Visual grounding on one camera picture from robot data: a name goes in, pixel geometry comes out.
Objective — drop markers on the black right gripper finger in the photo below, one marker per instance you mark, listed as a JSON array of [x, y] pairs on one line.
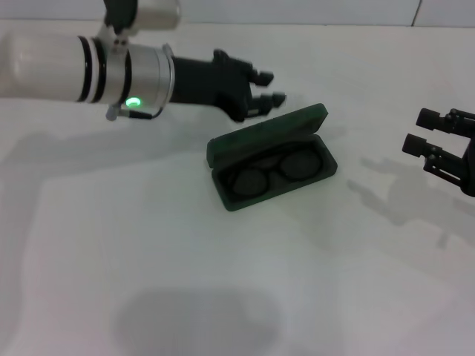
[[415, 144], [428, 118]]

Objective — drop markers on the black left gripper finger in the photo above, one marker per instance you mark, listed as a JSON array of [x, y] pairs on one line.
[[272, 99], [264, 78]]

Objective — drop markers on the black glasses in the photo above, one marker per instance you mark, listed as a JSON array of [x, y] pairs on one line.
[[300, 165]]

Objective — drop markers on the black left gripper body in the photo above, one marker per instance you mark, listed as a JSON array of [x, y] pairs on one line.
[[211, 81]]

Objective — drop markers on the green glasses case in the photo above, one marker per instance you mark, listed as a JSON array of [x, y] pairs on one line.
[[259, 131]]

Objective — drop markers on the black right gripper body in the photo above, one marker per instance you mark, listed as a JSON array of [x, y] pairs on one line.
[[469, 167]]

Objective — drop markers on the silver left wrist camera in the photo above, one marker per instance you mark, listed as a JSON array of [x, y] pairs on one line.
[[156, 15]]

